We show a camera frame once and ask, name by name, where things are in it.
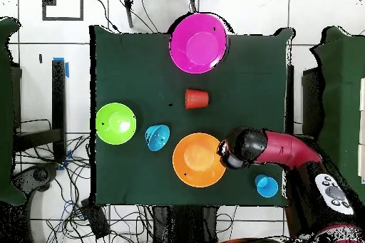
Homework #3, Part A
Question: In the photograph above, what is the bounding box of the orange plastic bowl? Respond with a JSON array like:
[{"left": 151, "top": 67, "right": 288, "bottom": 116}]
[{"left": 172, "top": 132, "right": 227, "bottom": 189}]

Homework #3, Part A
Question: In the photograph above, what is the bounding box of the red-orange plastic cup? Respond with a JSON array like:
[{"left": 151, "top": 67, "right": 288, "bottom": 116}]
[{"left": 184, "top": 88, "right": 210, "bottom": 110}]

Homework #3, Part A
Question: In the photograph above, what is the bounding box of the small cyan plastic bowl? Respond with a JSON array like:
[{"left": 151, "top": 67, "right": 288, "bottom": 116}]
[{"left": 144, "top": 124, "right": 171, "bottom": 152}]

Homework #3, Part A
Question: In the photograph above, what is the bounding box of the magenta pink plastic bowl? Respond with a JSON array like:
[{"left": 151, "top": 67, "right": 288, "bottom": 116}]
[{"left": 168, "top": 12, "right": 230, "bottom": 75}]

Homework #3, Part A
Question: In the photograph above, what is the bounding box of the white boxes stack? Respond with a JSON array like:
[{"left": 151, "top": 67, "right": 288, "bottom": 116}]
[{"left": 357, "top": 76, "right": 365, "bottom": 185}]

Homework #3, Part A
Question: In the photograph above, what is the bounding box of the light blue plastic cup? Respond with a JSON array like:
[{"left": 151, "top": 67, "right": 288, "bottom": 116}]
[{"left": 254, "top": 174, "right": 279, "bottom": 199}]

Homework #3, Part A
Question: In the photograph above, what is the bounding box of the lime green plastic bowl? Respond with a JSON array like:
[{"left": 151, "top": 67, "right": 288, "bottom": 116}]
[{"left": 95, "top": 102, "right": 138, "bottom": 145}]

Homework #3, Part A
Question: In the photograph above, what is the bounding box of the dark green tablecloth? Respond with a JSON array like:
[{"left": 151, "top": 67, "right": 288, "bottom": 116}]
[{"left": 88, "top": 24, "right": 296, "bottom": 208}]

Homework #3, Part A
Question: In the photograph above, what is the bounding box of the black power brick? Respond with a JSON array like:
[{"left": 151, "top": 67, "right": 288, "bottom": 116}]
[{"left": 79, "top": 197, "right": 111, "bottom": 240}]

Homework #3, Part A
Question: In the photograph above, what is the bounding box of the green cloth covered side table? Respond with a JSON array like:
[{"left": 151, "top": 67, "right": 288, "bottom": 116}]
[
  {"left": 310, "top": 26, "right": 365, "bottom": 212},
  {"left": 0, "top": 16, "right": 28, "bottom": 206}
]

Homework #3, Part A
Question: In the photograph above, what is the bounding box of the blue tape strip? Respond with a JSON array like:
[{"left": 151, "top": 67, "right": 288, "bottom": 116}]
[{"left": 52, "top": 56, "right": 70, "bottom": 78}]

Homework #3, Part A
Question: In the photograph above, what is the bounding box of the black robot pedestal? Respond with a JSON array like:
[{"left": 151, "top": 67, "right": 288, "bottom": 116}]
[{"left": 152, "top": 205, "right": 220, "bottom": 243}]

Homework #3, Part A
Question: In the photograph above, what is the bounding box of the black metal table frame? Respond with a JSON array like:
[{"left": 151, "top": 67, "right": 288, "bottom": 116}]
[
  {"left": 285, "top": 64, "right": 324, "bottom": 141},
  {"left": 12, "top": 58, "right": 68, "bottom": 164}
]

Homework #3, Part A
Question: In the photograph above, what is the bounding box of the tangle of floor cables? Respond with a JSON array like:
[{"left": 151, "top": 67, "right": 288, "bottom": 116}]
[{"left": 14, "top": 118, "right": 155, "bottom": 243}]

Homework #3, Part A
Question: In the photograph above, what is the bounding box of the black cable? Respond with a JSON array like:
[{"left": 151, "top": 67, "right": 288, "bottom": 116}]
[{"left": 91, "top": 0, "right": 121, "bottom": 33}]

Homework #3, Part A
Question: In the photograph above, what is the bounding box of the gray pedestal foot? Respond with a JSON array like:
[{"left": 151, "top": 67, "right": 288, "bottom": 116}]
[{"left": 12, "top": 162, "right": 60, "bottom": 195}]

